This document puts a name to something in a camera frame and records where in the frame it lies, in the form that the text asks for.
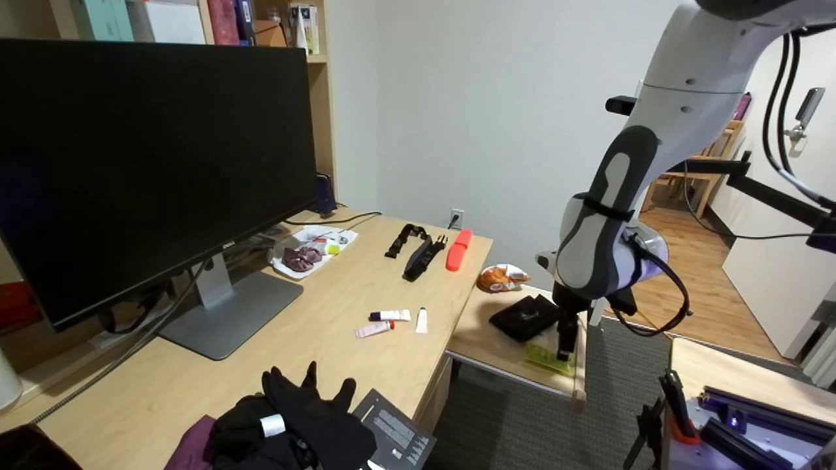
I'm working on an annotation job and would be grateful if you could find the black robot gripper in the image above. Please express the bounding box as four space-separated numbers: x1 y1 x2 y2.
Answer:
551 286 593 360

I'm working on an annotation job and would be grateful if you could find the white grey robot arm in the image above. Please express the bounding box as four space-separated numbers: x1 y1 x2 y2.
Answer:
545 0 836 360

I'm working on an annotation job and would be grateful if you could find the black square dish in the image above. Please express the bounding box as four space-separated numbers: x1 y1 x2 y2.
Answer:
489 295 559 342

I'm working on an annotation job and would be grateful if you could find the brown pastry on plate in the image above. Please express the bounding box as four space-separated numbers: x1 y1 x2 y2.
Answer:
476 265 528 294

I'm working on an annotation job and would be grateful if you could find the wooden side table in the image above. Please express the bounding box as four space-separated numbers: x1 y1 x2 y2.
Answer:
447 287 584 402

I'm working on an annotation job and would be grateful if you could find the small white tube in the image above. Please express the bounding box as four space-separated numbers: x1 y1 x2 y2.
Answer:
415 308 427 334

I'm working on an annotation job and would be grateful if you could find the black cap white tube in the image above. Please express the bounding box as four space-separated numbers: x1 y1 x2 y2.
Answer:
367 308 409 321

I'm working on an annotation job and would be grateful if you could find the pink lip balm tube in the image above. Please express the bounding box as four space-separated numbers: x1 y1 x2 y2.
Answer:
355 321 393 339

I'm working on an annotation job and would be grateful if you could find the wooden chair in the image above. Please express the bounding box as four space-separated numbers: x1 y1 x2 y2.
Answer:
645 121 743 218

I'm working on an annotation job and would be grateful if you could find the black calculator device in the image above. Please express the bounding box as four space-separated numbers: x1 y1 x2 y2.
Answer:
355 390 436 470

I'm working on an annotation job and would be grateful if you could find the purple tool tray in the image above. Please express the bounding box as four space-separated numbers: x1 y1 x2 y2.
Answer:
668 388 836 470

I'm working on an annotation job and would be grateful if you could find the dark bottle behind monitor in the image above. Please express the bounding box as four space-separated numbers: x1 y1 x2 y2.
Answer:
314 176 336 218

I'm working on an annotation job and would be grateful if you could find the snack bag with picture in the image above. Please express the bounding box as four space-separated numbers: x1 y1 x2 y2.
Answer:
268 224 357 281

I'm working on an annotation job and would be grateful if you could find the black glove pile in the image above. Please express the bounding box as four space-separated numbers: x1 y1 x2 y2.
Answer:
203 364 375 470

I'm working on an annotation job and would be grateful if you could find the grey monitor stand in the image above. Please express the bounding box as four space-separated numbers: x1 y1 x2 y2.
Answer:
162 254 299 360

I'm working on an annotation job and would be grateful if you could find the purple cloth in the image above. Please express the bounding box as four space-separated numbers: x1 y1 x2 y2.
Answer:
163 415 214 470

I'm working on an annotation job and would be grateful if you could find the wooden bookshelf with books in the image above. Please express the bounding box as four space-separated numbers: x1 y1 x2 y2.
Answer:
47 0 336 187

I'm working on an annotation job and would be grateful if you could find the large black computer monitor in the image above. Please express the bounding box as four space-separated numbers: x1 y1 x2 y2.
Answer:
0 40 315 329

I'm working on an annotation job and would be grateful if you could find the black strap pouch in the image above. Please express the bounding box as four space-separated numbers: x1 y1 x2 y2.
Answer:
385 224 447 282

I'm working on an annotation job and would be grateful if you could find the black camera tripod arm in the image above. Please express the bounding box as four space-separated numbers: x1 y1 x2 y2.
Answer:
673 159 836 254

